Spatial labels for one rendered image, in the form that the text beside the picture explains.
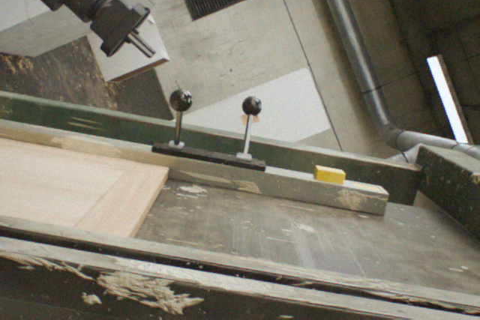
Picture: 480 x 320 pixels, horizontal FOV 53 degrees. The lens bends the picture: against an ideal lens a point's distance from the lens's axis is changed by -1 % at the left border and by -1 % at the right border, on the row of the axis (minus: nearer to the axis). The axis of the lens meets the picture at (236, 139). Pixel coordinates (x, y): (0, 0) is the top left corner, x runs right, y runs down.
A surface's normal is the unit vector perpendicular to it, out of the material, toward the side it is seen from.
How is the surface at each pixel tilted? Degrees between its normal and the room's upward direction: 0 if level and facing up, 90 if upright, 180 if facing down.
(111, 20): 90
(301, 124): 90
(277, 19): 90
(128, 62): 90
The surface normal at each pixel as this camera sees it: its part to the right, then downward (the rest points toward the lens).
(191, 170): 0.00, 0.18
